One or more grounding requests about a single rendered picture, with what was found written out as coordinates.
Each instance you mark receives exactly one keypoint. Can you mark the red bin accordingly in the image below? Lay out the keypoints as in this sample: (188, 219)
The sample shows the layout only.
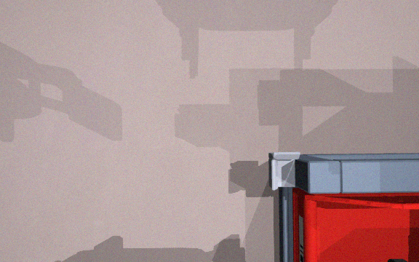
(363, 227)

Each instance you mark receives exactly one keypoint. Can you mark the grey metal shelf rack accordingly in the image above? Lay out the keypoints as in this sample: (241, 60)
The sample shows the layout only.
(334, 174)

